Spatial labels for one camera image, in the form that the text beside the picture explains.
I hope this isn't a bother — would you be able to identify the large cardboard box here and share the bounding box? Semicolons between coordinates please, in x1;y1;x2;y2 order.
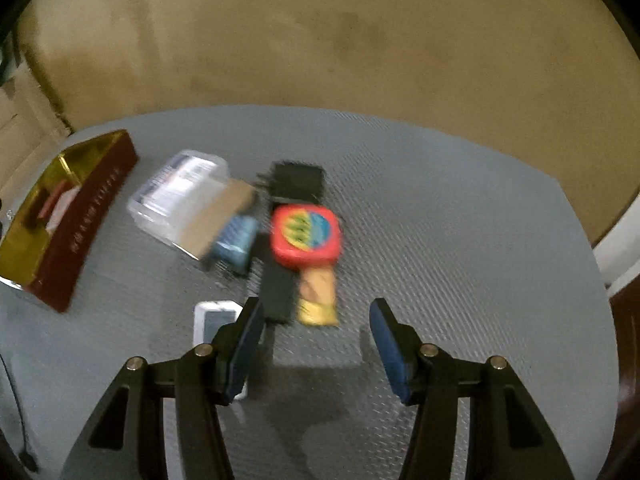
0;67;73;201

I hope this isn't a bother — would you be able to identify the grey textured mat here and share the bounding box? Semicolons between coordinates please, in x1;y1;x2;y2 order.
0;105;621;480

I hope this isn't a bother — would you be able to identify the red round toy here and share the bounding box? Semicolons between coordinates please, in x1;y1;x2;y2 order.
270;204;343;268

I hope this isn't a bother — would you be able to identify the blue dotted tin with chain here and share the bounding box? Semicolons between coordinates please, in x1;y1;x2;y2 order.
212;215;259;273

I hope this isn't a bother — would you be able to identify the white panel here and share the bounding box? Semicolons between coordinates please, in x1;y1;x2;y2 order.
592;220;640;286

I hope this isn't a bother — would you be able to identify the small brown cardboard box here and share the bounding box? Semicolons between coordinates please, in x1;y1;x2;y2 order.
180;180;257;260

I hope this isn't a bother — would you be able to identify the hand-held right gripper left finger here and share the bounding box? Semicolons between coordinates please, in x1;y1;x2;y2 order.
60;296;266;480

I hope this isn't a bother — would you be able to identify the black Chifeng lighter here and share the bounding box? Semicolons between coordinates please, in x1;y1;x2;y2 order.
257;255;301;323

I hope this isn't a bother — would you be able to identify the small white device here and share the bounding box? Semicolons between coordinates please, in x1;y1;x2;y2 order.
192;300;249;401

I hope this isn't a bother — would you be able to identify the black cable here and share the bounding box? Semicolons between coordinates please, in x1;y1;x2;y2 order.
0;355;38;473

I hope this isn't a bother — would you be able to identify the black power adapter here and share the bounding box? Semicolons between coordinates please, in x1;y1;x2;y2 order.
257;160;326;208

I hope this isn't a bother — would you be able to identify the clear plastic box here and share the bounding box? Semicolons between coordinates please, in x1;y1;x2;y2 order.
126;149;231;261

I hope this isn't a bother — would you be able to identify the dark red gold-lined box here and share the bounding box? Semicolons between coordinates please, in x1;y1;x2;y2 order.
0;129;139;314

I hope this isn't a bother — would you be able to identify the yellow snack packet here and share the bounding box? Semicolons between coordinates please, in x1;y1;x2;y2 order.
297;265;340;328

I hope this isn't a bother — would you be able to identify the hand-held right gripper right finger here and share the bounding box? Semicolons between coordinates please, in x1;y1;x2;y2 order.
369;298;576;480

